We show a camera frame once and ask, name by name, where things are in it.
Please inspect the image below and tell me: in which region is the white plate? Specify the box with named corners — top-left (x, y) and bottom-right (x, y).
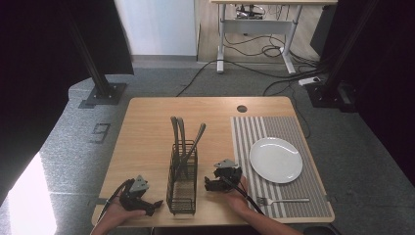
top-left (249, 136), bottom-right (304, 185)

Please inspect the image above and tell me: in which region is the hand-held gripper black cable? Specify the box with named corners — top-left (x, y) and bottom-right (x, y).
top-left (96, 178), bottom-right (135, 227)
top-left (220, 175), bottom-right (266, 216)

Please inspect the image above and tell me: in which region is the cable tray with wires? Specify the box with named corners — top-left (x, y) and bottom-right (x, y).
top-left (234, 3), bottom-right (266, 21)

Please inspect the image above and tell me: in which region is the right hand-held gripper black cable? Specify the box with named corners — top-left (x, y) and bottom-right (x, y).
top-left (220, 175), bottom-right (266, 216)

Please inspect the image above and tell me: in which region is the grey floor socket plate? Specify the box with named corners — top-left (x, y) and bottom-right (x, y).
top-left (89, 122), bottom-right (112, 145)

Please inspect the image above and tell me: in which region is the left hand-held gripper black cable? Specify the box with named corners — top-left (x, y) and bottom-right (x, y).
top-left (96, 178), bottom-right (135, 227)

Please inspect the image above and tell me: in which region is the person's left hand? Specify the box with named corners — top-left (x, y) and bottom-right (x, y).
top-left (105, 195), bottom-right (147, 230)

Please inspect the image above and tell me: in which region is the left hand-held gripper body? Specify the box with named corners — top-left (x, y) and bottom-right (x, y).
top-left (118, 174), bottom-right (150, 212)

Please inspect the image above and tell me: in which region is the grey striped placemat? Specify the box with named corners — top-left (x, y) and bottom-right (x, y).
top-left (230, 116), bottom-right (336, 220)

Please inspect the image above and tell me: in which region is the black curtain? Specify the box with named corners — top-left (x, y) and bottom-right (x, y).
top-left (0, 0), bottom-right (135, 208)
top-left (309, 0), bottom-right (415, 188)

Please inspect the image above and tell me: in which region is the black wire cutlery basket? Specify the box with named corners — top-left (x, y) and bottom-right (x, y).
top-left (165, 140), bottom-right (200, 216)

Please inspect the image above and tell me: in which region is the person's right hand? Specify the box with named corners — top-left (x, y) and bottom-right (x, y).
top-left (224, 175), bottom-right (253, 217)

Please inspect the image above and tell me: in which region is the metal fork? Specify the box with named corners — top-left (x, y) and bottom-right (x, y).
top-left (255, 196), bottom-right (311, 207)

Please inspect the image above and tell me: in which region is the curved metal cutlery handle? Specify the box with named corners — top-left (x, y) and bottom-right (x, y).
top-left (169, 116), bottom-right (181, 165)
top-left (176, 117), bottom-right (188, 158)

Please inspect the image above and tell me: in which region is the bundle of black floor cables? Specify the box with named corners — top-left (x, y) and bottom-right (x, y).
top-left (223, 31), bottom-right (329, 138)

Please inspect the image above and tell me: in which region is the long black floor cable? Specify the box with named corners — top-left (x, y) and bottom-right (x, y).
top-left (175, 59), bottom-right (220, 98)

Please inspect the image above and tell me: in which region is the white-legged wooden desk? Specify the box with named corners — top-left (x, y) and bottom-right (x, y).
top-left (209, 0), bottom-right (339, 75)

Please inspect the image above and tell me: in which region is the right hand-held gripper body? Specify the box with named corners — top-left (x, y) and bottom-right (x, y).
top-left (213, 159), bottom-right (244, 192)

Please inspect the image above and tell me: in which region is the black metal stand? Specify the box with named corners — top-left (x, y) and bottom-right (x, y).
top-left (66, 9), bottom-right (128, 110)
top-left (305, 0), bottom-right (381, 114)

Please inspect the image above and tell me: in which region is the straight metal cutlery handle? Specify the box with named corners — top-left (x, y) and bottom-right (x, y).
top-left (180, 122), bottom-right (208, 165)

